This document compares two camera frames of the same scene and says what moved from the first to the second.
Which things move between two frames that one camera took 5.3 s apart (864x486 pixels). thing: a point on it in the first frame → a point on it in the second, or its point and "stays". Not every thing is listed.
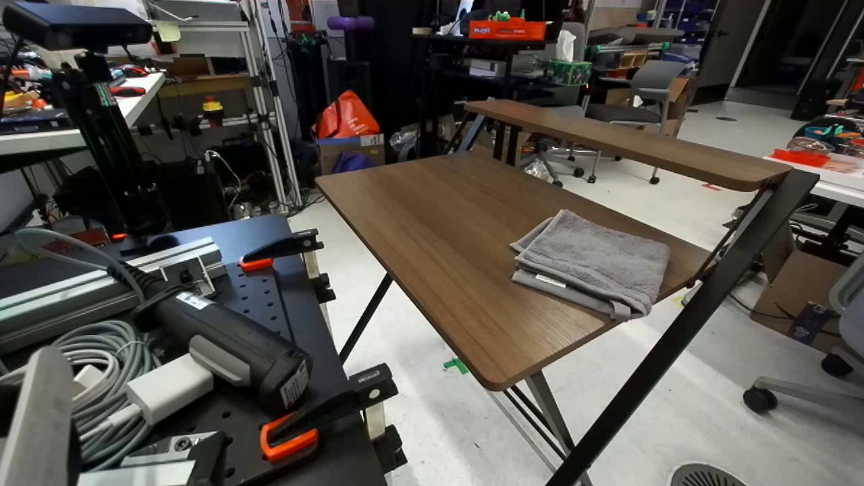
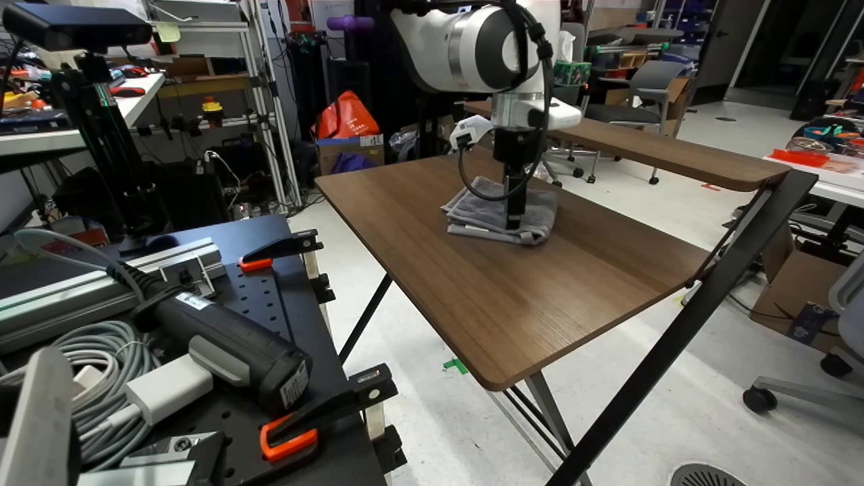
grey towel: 593,259 → 483,205
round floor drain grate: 704,476 stays
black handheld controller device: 242,352 stays
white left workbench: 129,87 stays
